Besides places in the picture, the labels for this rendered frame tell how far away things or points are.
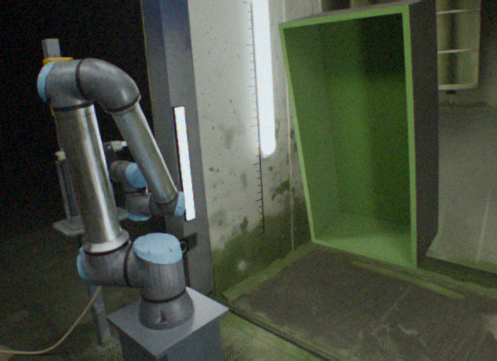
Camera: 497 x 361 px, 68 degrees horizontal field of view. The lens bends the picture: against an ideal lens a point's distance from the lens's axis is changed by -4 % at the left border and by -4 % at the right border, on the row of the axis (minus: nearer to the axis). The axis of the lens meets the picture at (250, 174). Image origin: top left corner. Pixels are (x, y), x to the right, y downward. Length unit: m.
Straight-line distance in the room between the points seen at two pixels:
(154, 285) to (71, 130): 0.53
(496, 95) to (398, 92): 1.19
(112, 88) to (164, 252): 0.51
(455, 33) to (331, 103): 0.98
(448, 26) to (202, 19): 1.54
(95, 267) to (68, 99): 0.54
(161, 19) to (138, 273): 1.28
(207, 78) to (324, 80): 0.65
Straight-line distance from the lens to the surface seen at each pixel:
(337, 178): 2.40
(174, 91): 2.08
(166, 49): 2.07
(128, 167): 1.49
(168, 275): 1.27
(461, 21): 2.81
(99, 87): 1.12
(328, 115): 2.25
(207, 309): 1.40
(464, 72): 2.81
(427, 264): 2.89
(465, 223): 2.87
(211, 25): 2.28
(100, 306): 2.32
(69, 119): 1.18
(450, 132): 3.11
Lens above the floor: 1.41
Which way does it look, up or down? 14 degrees down
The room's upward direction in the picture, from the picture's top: 4 degrees counter-clockwise
